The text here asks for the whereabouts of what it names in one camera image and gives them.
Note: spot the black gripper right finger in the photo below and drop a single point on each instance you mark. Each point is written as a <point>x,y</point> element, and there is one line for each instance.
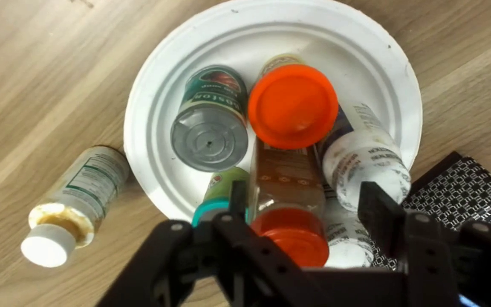
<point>382,216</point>

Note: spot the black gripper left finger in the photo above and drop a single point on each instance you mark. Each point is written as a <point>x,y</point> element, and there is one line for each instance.
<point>239,199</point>

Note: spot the teal lid play-doh can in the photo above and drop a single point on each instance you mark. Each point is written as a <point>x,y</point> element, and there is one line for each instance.
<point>218,194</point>

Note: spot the white cap pill bottle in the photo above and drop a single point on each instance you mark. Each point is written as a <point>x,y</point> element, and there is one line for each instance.
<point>350,244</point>
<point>356,150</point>

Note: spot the red cap spice jar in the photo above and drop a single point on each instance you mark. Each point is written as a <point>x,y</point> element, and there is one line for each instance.
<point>287,203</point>

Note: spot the green label tin can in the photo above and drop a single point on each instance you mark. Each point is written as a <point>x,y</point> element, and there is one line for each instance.
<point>210,128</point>

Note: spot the orange lid play-doh can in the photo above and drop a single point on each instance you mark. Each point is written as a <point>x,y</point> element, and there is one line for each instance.
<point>292,104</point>

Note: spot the glue bottle with white cap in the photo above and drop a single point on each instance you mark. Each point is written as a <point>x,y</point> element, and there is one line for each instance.
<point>70,211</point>

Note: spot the white paper plate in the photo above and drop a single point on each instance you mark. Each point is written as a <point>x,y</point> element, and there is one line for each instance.
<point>362,59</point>

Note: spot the black mesh box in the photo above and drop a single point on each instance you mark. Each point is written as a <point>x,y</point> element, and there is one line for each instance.
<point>454,191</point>

